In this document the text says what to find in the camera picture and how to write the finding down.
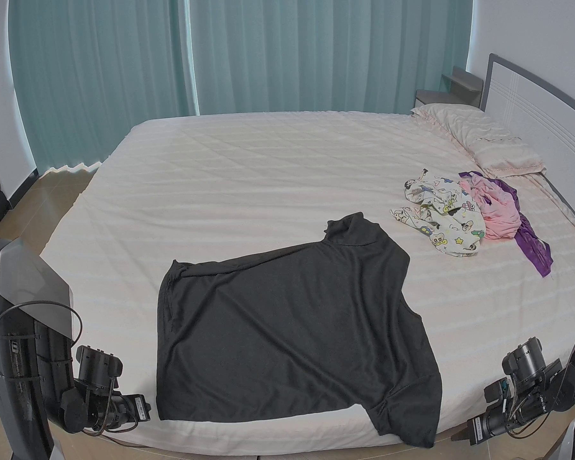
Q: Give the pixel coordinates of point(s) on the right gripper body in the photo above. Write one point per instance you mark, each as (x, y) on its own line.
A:
(493, 424)

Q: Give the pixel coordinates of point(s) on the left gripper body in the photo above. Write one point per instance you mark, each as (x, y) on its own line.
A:
(129, 410)

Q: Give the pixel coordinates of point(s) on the black T-shirt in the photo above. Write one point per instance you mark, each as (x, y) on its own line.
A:
(292, 328)

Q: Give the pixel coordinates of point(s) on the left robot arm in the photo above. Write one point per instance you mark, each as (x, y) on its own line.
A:
(24, 352)

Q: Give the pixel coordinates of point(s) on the purple garment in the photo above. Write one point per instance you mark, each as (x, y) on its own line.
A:
(536, 252)

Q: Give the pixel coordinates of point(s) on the white printed pyjama top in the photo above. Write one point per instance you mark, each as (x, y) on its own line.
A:
(455, 228)

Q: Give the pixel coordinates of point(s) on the pink garment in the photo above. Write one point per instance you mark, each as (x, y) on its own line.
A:
(500, 213)

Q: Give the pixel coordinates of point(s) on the bed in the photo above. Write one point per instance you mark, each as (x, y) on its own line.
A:
(268, 170)

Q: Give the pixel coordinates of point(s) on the cream pillow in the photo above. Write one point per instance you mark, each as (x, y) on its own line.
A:
(479, 137)

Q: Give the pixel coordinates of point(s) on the grey bedside table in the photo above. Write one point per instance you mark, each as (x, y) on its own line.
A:
(441, 96)

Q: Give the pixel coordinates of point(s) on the blue-green curtain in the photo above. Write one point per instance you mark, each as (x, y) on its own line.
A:
(316, 41)
(100, 65)

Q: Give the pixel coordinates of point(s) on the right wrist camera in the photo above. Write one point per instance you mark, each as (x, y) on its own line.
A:
(496, 391)

